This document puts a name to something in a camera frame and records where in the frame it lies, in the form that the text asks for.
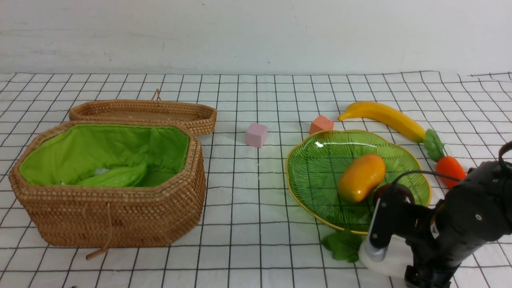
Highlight orange toy carrot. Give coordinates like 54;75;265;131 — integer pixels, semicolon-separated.
424;129;467;189

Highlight black right camera cable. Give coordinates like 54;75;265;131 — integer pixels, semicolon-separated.
388;141;512;192

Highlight woven rattan basket green lining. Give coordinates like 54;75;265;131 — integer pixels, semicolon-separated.
9;121;207;260

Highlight woven rattan basket lid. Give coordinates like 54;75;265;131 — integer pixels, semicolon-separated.
69;89;217;136

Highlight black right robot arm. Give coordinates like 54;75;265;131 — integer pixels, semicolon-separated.
404;142;511;288

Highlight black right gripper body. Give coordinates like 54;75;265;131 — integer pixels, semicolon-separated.
404;239;466;288

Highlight dark purple toy mangosteen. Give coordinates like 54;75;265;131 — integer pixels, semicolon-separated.
373;183;415;207

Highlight orange yellow toy mango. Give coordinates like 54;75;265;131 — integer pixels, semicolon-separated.
338;154;386;204

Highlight white toy radish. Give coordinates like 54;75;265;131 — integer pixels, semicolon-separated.
321;230;413;279

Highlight green glass leaf plate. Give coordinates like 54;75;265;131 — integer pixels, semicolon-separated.
286;130;421;235

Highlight green toy cucumber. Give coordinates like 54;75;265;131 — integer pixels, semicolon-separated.
75;163;148;187

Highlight pink foam cube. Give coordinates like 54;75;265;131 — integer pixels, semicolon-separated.
245;123;268;149

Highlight white black grid tablecloth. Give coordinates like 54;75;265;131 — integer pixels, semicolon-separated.
0;71;511;288

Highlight orange foam cube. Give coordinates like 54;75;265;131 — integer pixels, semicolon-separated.
309;115;334;135

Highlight yellow toy banana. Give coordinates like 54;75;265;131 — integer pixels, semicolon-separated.
338;101;426;143

